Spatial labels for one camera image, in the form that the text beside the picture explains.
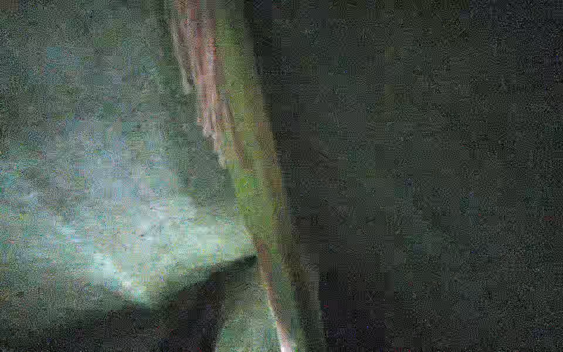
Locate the twelfth bamboo folding fan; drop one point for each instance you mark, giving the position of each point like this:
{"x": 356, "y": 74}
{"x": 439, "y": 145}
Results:
{"x": 214, "y": 48}

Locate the olive green tote bag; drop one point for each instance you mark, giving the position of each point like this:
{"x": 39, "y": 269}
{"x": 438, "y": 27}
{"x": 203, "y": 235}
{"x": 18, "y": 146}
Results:
{"x": 420, "y": 144}

